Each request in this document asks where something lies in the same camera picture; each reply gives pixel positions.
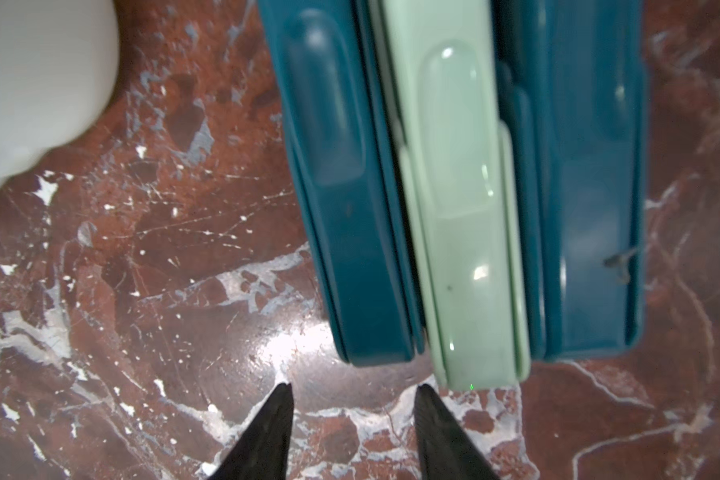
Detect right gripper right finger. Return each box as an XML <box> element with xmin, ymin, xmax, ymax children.
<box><xmin>413</xmin><ymin>384</ymin><xmax>500</xmax><ymax>480</ymax></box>

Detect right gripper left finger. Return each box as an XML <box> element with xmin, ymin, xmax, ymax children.
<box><xmin>209</xmin><ymin>383</ymin><xmax>294</xmax><ymax>480</ymax></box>

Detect mint green pruning pliers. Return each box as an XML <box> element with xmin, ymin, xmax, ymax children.
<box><xmin>369</xmin><ymin>1</ymin><xmax>531</xmax><ymax>391</ymax></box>

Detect teal pruning pliers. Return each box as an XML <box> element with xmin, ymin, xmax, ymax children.
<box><xmin>259</xmin><ymin>1</ymin><xmax>425</xmax><ymax>367</ymax></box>
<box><xmin>493</xmin><ymin>1</ymin><xmax>649</xmax><ymax>362</ymax></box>

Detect small potted flower plant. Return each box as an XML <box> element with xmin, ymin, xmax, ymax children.
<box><xmin>0</xmin><ymin>1</ymin><xmax>120</xmax><ymax>188</ymax></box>

